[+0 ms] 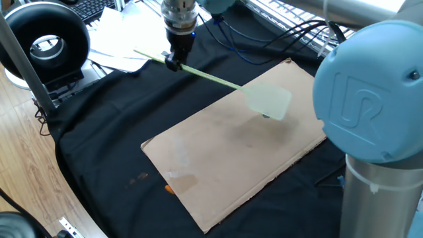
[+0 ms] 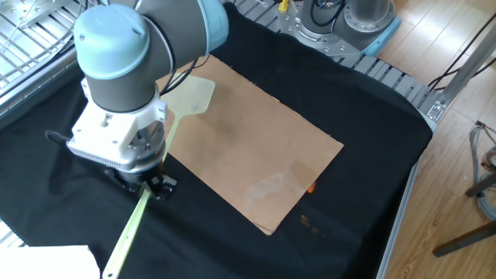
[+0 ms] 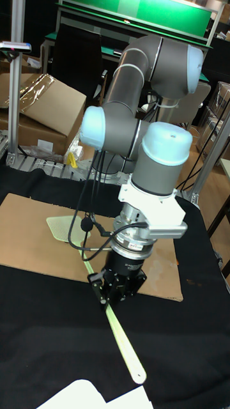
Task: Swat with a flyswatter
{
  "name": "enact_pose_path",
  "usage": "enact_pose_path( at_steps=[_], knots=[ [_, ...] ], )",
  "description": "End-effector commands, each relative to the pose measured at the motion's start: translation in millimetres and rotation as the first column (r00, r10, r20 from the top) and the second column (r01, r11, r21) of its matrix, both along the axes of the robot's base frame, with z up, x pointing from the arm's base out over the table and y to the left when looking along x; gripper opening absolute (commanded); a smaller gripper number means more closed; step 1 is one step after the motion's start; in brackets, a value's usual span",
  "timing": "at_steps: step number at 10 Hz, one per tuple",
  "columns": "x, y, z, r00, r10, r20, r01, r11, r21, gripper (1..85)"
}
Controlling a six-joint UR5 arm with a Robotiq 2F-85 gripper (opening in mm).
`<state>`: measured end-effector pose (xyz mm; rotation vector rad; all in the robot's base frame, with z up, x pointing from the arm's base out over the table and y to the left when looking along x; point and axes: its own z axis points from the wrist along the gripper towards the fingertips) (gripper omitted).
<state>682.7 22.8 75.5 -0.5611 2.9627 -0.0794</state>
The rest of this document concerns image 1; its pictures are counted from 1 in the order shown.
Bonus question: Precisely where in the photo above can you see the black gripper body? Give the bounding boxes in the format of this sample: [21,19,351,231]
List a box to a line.
[167,28,196,58]

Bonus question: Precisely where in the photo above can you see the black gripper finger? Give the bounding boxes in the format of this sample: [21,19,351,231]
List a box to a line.
[180,49,193,66]
[164,52,182,73]

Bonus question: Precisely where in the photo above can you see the light green plastic flyswatter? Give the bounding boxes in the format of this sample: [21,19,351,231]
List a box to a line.
[134,47,293,122]

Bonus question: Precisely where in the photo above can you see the white paper sheet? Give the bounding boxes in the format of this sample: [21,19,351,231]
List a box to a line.
[89,1,173,62]
[87,49,171,72]

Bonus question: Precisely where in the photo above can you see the black computer keyboard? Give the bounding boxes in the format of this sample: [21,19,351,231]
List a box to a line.
[67,0,116,23]

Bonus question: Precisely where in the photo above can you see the black table cloth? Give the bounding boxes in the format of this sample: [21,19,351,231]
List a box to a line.
[48,6,348,238]

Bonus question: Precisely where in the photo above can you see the brown cardboard sheet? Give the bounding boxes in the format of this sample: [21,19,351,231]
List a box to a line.
[140,58,328,235]

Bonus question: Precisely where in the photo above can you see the white zip tie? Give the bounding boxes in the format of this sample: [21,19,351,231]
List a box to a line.
[317,0,338,58]
[345,155,423,195]

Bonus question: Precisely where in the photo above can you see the white round lamp base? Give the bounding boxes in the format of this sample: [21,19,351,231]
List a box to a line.
[3,67,31,91]

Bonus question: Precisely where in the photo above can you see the black round device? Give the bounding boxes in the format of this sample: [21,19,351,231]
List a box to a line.
[0,211,46,238]

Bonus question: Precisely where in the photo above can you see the blue cable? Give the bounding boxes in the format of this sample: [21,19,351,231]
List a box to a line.
[198,15,275,66]

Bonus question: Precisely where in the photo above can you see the black ring lamp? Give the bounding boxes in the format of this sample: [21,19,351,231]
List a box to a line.
[0,1,91,93]

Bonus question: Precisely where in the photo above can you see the thin black wires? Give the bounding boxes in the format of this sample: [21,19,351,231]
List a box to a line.
[34,99,51,137]

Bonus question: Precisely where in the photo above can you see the silver aluminium post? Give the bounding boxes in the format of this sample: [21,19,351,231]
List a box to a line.
[0,13,57,116]

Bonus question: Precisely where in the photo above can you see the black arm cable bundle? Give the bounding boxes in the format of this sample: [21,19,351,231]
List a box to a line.
[264,19,346,56]

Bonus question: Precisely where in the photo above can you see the black table cable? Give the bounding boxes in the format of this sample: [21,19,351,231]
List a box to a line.
[313,163,346,186]

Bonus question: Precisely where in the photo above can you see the white corner bracket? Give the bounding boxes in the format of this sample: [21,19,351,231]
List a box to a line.
[58,216,85,238]

